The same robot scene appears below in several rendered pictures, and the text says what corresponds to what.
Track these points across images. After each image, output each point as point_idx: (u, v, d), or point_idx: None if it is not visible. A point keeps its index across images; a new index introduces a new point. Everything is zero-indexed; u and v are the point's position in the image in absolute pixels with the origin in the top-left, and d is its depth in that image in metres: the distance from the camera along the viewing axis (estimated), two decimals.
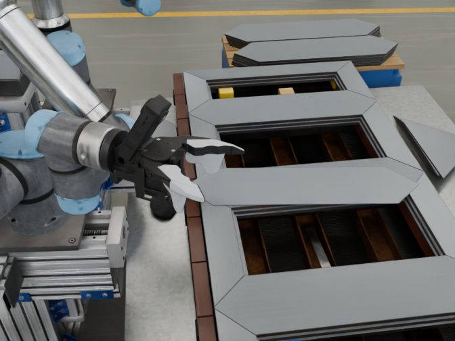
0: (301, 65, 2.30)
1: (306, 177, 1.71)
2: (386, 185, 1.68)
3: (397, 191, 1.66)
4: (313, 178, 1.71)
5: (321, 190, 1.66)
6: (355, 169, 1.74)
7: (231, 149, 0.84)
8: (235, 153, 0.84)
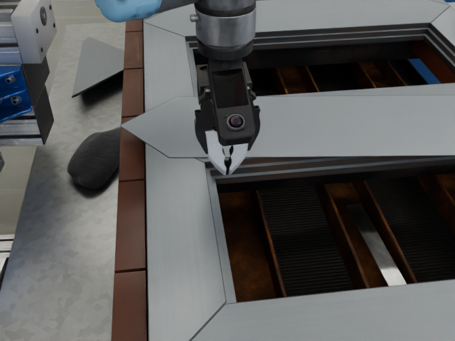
0: None
1: (347, 111, 0.92)
2: None
3: None
4: (360, 113, 0.92)
5: (378, 132, 0.87)
6: (435, 99, 0.95)
7: (227, 165, 0.78)
8: (227, 166, 0.79)
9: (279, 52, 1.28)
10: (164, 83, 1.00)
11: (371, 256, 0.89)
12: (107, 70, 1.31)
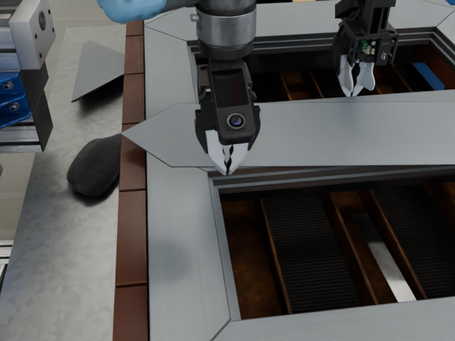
0: None
1: (353, 119, 0.90)
2: None
3: None
4: (366, 120, 0.90)
5: (385, 141, 0.85)
6: (442, 105, 0.93)
7: (227, 165, 0.78)
8: (227, 166, 0.79)
9: (282, 56, 1.26)
10: (165, 89, 0.98)
11: (377, 266, 0.87)
12: (107, 74, 1.29)
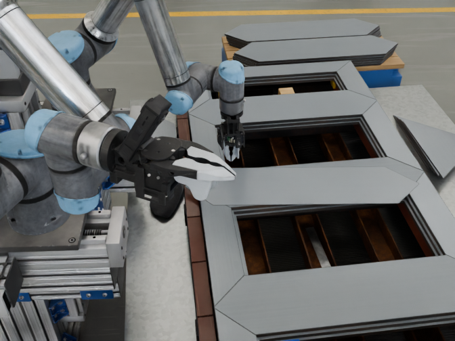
0: (301, 65, 2.30)
1: (306, 177, 1.71)
2: (386, 185, 1.68)
3: (397, 191, 1.66)
4: (313, 178, 1.71)
5: (321, 190, 1.66)
6: (355, 169, 1.74)
7: (222, 169, 0.79)
8: (225, 174, 0.79)
9: None
10: None
11: None
12: None
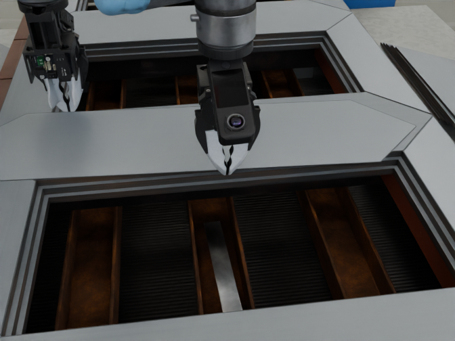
0: None
1: None
2: (355, 131, 0.87)
3: (376, 141, 0.85)
4: None
5: (229, 145, 0.84)
6: (296, 106, 0.93)
7: (227, 165, 0.78)
8: (227, 166, 0.79)
9: (177, 60, 1.24)
10: (26, 95, 0.96)
11: None
12: None
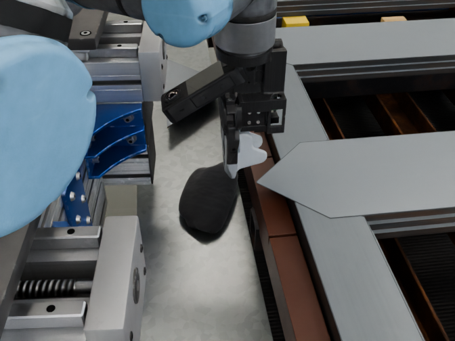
0: None
1: None
2: None
3: None
4: None
5: None
6: None
7: None
8: None
9: (381, 78, 1.21)
10: (288, 120, 0.92)
11: None
12: None
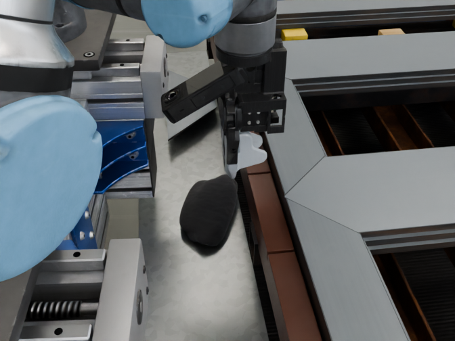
0: None
1: None
2: None
3: None
4: None
5: None
6: None
7: None
8: None
9: (378, 91, 1.23)
10: (286, 135, 0.95)
11: None
12: (197, 109, 1.26)
